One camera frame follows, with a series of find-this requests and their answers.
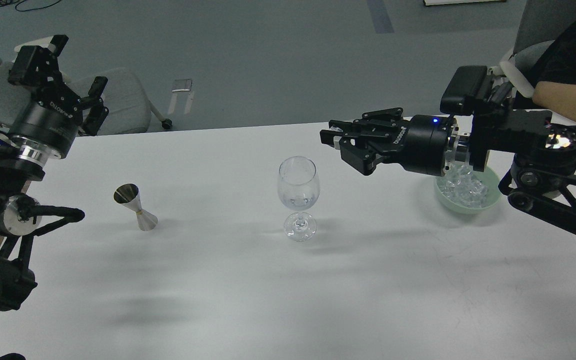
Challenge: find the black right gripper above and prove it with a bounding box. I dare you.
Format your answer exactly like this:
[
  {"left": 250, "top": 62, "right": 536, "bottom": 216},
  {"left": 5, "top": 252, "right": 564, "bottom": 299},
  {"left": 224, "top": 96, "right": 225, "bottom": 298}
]
[{"left": 319, "top": 107, "right": 457, "bottom": 177}]

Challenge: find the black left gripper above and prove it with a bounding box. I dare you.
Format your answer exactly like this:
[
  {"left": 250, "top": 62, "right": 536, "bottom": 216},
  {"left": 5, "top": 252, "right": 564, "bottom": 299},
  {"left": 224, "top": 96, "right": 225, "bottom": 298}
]
[{"left": 7, "top": 34, "right": 109, "bottom": 158}]

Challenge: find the clear ice cube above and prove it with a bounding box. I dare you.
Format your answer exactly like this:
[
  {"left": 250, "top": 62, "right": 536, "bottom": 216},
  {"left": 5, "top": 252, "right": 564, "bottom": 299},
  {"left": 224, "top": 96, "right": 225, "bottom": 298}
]
[{"left": 329, "top": 125, "right": 343, "bottom": 151}]

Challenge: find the steel double jigger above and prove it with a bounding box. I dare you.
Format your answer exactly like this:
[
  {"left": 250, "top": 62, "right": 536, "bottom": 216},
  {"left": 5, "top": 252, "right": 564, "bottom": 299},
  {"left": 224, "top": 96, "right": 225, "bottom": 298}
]
[{"left": 113, "top": 183, "right": 158, "bottom": 231}]

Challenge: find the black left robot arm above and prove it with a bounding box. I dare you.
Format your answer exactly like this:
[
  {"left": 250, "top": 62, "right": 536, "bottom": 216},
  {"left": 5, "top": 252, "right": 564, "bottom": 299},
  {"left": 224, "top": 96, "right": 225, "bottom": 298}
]
[{"left": 0, "top": 34, "right": 109, "bottom": 312}]

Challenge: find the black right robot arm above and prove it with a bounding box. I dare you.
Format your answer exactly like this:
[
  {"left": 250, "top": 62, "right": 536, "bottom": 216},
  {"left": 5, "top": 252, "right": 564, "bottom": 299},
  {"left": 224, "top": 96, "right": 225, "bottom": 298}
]
[{"left": 320, "top": 65, "right": 576, "bottom": 235}]

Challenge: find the clear wine glass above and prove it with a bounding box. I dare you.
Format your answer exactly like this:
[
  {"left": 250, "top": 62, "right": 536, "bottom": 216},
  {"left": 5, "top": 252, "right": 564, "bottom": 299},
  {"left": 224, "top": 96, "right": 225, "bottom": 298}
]
[{"left": 277, "top": 156, "right": 321, "bottom": 242}]

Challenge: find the pile of ice cubes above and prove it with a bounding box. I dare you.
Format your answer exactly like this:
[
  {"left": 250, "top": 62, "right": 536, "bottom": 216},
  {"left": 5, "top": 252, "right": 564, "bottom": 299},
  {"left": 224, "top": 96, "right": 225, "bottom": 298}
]
[{"left": 437, "top": 163, "right": 489, "bottom": 208}]

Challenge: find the grey office chair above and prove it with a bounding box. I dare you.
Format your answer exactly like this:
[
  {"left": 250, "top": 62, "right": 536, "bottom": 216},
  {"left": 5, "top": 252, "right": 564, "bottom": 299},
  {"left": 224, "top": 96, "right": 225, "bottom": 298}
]
[{"left": 0, "top": 59, "right": 172, "bottom": 135}]

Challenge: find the silver floor plate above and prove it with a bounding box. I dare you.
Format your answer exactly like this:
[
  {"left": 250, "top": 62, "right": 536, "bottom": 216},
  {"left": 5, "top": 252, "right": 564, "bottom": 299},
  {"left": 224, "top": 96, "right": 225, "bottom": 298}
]
[{"left": 170, "top": 79, "right": 194, "bottom": 93}]

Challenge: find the green bowl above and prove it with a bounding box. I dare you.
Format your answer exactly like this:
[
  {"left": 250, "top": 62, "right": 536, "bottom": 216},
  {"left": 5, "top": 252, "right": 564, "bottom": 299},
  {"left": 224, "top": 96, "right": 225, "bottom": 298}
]
[{"left": 433, "top": 162, "right": 502, "bottom": 215}]

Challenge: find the grey chair at right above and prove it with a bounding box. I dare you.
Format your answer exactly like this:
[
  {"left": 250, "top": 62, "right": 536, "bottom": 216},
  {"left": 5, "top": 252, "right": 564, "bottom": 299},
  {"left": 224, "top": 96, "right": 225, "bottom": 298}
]
[{"left": 491, "top": 0, "right": 576, "bottom": 99}]

